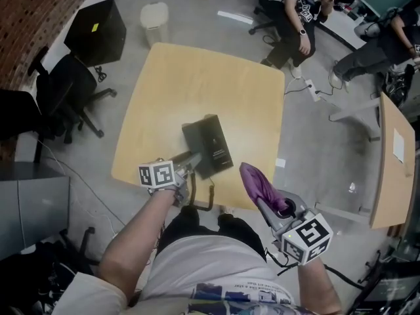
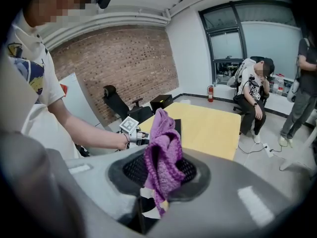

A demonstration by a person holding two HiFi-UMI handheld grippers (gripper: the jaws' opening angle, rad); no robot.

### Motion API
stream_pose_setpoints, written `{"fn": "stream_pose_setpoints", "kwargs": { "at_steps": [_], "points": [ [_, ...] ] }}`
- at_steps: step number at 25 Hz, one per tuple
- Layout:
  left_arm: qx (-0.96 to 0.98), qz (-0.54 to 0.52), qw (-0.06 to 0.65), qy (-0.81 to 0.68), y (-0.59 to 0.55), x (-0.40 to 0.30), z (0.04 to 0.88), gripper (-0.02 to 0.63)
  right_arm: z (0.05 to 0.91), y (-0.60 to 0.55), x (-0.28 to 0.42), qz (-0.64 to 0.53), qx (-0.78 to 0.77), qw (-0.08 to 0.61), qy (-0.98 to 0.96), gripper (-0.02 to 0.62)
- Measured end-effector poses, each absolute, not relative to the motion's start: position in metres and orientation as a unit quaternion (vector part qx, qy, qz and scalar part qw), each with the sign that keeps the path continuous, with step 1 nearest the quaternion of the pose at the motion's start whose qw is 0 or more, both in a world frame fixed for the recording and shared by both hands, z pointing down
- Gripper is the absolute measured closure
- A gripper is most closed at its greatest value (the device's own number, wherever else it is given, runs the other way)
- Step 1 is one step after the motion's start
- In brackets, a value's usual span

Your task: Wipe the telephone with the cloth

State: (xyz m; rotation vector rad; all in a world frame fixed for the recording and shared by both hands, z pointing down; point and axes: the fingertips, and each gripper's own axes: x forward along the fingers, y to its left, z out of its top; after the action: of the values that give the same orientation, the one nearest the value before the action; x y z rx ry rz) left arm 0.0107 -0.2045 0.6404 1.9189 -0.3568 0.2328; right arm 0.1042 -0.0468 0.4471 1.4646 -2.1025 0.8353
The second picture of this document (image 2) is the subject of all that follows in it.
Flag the red fire extinguisher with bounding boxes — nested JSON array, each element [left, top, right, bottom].
[[207, 84, 215, 103]]

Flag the black box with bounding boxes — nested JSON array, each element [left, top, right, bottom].
[[150, 94, 173, 114]]

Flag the black framed window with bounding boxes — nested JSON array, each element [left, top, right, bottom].
[[198, 0, 304, 89]]

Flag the person's left forearm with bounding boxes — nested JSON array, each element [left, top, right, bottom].
[[48, 97, 130, 151]]

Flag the white cable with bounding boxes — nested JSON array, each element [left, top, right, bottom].
[[237, 132, 293, 167]]

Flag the grey telephone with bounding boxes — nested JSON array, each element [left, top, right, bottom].
[[0, 132, 315, 238]]

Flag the grey ceiling pipes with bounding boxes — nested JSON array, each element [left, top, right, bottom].
[[43, 8, 171, 51]]

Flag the white power strip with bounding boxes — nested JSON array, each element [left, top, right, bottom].
[[262, 143, 274, 158]]

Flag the purple knitted cloth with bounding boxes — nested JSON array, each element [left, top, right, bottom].
[[144, 108, 186, 217]]

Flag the person's white printed t-shirt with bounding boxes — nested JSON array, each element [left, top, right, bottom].
[[4, 8, 82, 160]]

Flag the white board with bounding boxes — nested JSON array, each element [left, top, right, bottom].
[[58, 71, 106, 131]]

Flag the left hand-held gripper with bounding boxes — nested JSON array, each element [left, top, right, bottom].
[[118, 116, 151, 150]]

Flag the black and white office chair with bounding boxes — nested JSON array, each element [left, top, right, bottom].
[[227, 56, 270, 114]]

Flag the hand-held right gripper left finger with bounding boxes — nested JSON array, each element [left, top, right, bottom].
[[137, 187, 155, 234]]

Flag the clear plastic bottle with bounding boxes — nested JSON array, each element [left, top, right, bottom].
[[274, 76, 285, 97]]

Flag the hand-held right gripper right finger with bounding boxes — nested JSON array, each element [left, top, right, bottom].
[[143, 200, 171, 219]]

